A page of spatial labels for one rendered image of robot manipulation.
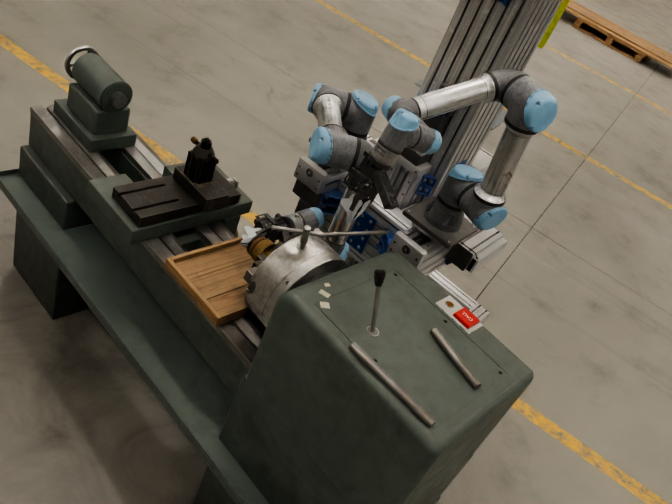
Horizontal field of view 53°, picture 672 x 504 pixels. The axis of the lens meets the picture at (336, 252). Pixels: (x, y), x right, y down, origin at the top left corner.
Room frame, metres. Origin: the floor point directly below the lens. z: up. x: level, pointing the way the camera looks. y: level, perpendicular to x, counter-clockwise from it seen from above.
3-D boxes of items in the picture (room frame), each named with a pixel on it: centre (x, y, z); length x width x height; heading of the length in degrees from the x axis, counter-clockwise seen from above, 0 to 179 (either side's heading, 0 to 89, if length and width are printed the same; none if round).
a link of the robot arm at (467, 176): (2.19, -0.32, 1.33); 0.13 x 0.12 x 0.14; 44
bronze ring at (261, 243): (1.68, 0.21, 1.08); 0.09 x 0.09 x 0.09; 60
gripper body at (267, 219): (1.82, 0.23, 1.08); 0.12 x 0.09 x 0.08; 149
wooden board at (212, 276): (1.73, 0.29, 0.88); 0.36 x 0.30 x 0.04; 149
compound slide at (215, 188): (1.98, 0.55, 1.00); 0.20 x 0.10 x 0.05; 59
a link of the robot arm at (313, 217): (1.95, 0.14, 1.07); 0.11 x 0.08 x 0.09; 149
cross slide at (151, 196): (1.94, 0.61, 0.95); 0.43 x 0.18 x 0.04; 149
